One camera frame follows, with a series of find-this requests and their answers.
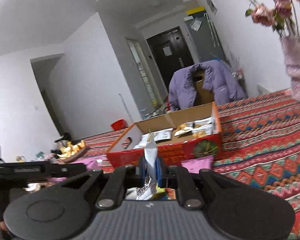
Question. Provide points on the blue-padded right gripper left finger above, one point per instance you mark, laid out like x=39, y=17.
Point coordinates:
x=117, y=183

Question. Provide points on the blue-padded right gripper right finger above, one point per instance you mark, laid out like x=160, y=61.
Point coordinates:
x=179, y=179

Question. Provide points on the white blue snack pouch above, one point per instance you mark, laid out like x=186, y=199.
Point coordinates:
x=150, y=189

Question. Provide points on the white silver snack packet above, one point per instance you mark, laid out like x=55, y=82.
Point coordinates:
x=162, y=135

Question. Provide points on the golden biscuit snack packet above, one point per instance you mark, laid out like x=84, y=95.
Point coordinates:
x=183, y=129

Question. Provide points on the pink snack packet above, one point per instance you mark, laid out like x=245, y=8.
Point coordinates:
x=195, y=165

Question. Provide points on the cardboard box with orange rim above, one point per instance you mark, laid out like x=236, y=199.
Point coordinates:
x=176, y=149

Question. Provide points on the black folding chair with items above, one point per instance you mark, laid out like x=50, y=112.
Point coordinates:
x=63, y=140

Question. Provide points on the red plastic bucket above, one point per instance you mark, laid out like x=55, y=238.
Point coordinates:
x=119, y=124

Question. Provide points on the brown wooden chair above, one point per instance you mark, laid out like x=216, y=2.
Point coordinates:
x=203, y=96

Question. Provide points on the white mop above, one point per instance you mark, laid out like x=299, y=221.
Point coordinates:
x=126, y=108

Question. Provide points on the colourful patterned tablecloth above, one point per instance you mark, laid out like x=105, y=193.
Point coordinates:
x=256, y=151

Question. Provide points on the purple puffer jacket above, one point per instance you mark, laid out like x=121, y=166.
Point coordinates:
x=218, y=79

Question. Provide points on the dark entrance door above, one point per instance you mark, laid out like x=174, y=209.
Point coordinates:
x=170, y=52

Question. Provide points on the grey refrigerator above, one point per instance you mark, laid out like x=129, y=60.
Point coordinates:
x=204, y=37

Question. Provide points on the pink knitted vase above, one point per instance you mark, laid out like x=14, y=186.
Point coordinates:
x=291, y=52

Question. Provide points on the dried pink flowers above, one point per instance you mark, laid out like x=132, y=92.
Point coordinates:
x=283, y=16

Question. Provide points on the white wall panel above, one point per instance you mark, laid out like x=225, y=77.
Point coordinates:
x=262, y=90

